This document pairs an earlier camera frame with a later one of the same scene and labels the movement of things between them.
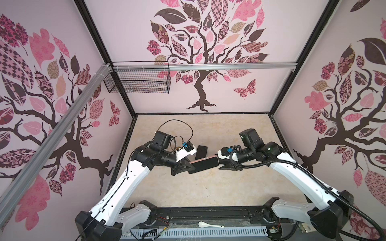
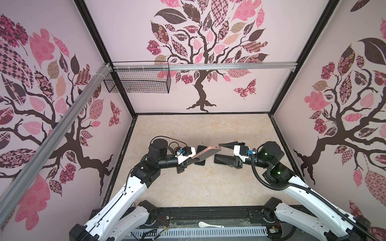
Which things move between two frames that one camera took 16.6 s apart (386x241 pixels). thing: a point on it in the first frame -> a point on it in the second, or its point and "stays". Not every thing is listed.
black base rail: [214, 215] stays
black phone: [204, 163] -> [208, 153]
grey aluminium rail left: [12, 195] stays
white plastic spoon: [202, 224] stays
